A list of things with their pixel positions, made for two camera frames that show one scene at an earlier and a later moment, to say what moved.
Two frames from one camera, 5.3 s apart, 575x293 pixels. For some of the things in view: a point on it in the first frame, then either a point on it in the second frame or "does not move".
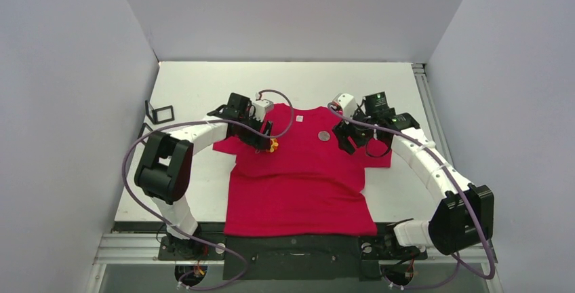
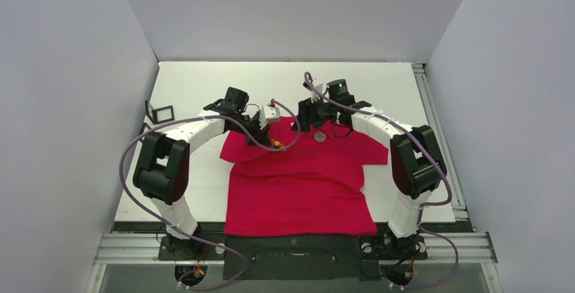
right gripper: (344, 133) -> (304, 122)
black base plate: (299, 258) does not move
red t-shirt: (303, 183) does not move
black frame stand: (159, 115) does not move
